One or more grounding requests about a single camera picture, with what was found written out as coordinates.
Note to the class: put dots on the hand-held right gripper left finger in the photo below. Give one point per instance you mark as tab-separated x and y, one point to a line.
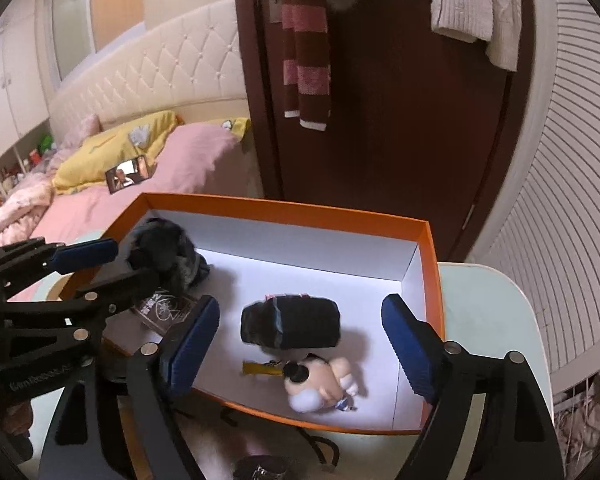
192	345

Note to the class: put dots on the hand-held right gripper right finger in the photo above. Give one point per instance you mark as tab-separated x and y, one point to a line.
410	350

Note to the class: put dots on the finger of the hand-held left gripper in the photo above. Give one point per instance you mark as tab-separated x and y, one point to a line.
85	254
125	287

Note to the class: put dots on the brown card box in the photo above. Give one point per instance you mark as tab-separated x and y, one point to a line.
167	310

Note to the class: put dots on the dark fluffy pompom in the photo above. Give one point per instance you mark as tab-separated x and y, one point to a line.
165	255

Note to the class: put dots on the black plastic bag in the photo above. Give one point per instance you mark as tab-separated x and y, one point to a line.
300	322

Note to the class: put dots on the orange cardboard box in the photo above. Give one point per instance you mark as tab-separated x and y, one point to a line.
330	245

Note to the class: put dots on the pink floral quilt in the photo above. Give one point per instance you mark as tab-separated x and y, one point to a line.
15	210

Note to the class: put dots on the smartphone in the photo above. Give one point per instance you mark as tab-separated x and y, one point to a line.
130	175

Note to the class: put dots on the yellow pillow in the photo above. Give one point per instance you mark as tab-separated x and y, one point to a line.
235	125
90	160

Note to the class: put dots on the white shelf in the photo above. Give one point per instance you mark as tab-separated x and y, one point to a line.
25	165

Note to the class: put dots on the pink floral pillow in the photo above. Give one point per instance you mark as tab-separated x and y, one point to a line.
80	130

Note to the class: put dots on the dark round object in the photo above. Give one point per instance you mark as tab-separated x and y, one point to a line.
260	467

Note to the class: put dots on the white wardrobe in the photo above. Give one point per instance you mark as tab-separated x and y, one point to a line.
10	85

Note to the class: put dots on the cream tufted headboard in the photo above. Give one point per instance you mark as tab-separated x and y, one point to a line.
170	60

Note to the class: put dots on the dark wooden door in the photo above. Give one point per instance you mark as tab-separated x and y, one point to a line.
390	135

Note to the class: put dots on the white slatted panel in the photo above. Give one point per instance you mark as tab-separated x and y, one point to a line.
570	160

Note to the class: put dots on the maroon pink striped scarf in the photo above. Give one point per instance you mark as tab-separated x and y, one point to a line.
305	60

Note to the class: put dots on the white knit sweater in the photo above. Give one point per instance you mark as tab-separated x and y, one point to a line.
480	5

